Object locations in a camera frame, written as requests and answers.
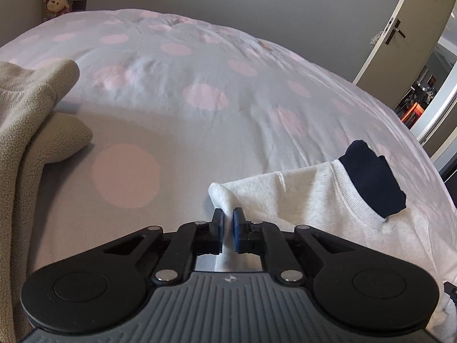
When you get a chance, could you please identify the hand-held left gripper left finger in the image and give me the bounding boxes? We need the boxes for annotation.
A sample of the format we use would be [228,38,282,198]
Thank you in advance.
[102,208,225,286]

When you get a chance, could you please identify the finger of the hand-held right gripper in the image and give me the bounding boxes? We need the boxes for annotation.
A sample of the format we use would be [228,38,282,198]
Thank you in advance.
[443,280,457,306]

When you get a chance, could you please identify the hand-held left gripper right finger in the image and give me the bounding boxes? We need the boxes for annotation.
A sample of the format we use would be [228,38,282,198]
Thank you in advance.
[233,207,358,286]

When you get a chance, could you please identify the light grey printed sweatshirt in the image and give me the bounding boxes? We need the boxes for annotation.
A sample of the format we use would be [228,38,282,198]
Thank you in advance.
[208,159,457,333]

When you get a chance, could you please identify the navy blue inner garment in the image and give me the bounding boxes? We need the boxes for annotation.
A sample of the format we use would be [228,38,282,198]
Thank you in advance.
[338,140,407,219]

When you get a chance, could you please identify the bed with pink dotted sheet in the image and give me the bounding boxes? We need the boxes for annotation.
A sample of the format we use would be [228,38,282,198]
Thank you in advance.
[0,9,457,343]

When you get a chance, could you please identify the orange chair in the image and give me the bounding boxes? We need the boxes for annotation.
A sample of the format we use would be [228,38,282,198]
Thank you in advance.
[400,102,422,125]

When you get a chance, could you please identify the beige fleece garment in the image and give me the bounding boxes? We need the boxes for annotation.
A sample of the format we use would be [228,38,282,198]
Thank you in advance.
[0,59,94,343]

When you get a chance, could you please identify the cream door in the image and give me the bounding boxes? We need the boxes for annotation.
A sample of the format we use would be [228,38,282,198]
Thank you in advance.
[352,0,457,109]

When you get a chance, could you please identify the yellow plush bear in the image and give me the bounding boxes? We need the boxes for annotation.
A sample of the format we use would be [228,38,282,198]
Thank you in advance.
[46,0,71,20]

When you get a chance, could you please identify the white door frame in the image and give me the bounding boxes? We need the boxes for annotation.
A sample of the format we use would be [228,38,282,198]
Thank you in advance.
[416,68,457,161]

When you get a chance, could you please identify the dark door handle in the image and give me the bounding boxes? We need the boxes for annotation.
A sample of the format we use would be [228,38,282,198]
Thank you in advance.
[385,17,406,45]

